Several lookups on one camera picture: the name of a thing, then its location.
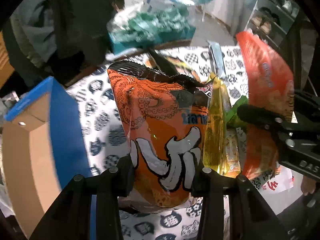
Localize yellow cracker pack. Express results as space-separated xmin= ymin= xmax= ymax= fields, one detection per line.
xmin=202 ymin=76 xmax=230 ymax=175

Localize black noodle snack bag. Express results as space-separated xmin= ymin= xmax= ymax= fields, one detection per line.
xmin=145 ymin=48 xmax=203 ymax=83

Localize white red paper sign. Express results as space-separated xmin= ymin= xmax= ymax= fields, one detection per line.
xmin=259 ymin=165 xmax=295 ymax=194

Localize green snack bag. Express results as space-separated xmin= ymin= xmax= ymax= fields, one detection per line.
xmin=226 ymin=95 xmax=248 ymax=128

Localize teal box with tissue paper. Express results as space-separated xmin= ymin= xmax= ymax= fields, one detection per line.
xmin=107 ymin=2 xmax=196 ymax=54

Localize small orange yellow snack pack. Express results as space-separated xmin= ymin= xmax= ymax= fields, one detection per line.
xmin=223 ymin=129 xmax=241 ymax=178

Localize cat pattern tablecloth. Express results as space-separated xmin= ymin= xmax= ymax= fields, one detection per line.
xmin=67 ymin=46 xmax=248 ymax=239

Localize shoe rack with shoes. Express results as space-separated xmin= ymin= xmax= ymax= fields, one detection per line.
xmin=245 ymin=0 xmax=300 ymax=50

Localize dark hanging jackets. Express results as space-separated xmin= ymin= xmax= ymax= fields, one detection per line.
xmin=1 ymin=0 xmax=124 ymax=87

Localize red orange snack bag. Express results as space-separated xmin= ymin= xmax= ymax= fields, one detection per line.
xmin=236 ymin=31 xmax=294 ymax=180

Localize orange octopus chip bag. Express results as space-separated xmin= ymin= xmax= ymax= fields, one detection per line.
xmin=107 ymin=61 xmax=213 ymax=210

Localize blue cardboard shoe box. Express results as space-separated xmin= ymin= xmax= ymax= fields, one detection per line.
xmin=2 ymin=77 xmax=92 ymax=237

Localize person right hand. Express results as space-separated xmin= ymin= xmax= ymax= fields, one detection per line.
xmin=300 ymin=176 xmax=317 ymax=196

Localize silver blue snack bar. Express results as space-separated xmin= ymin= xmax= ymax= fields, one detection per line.
xmin=208 ymin=41 xmax=227 ymax=80

